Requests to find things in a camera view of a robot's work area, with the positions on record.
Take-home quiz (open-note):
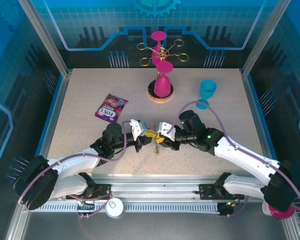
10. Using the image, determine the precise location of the metal coil keyring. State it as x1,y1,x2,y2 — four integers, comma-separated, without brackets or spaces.
152,138,162,155

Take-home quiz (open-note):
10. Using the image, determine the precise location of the purple candy bag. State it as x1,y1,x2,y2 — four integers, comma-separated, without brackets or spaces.
94,93,129,123

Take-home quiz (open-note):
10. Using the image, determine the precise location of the teal plastic goblet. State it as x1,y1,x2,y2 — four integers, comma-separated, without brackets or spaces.
195,79,218,111

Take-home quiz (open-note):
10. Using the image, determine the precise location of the pink wine glass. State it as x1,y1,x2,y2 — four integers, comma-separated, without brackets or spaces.
153,61,174,99
150,30,167,66

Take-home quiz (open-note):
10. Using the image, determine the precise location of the white round cap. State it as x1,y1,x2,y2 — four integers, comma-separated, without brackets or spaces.
104,197,125,218

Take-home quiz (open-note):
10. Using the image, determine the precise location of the pink lidded white cup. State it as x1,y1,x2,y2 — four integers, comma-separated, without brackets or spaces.
261,199,296,220

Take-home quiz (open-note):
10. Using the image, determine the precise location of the gold wire glass rack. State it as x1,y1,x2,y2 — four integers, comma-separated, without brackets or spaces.
136,39,190,103

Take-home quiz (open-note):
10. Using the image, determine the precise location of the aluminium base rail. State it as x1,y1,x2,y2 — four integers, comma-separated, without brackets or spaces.
57,173,288,202

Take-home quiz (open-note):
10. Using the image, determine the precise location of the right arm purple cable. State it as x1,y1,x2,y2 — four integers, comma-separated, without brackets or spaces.
168,100,300,219

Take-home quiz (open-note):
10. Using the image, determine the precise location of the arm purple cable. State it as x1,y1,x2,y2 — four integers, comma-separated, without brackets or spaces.
168,100,300,219
17,120,135,220

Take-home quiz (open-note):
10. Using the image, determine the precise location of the white slotted cable duct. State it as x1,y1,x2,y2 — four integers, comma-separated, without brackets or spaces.
29,201,221,214

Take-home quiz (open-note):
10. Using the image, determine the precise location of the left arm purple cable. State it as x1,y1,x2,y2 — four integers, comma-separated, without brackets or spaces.
17,120,135,220

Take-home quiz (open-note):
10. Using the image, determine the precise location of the aluminium frame post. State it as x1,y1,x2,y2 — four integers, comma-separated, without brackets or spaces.
241,0,291,77
17,0,72,77

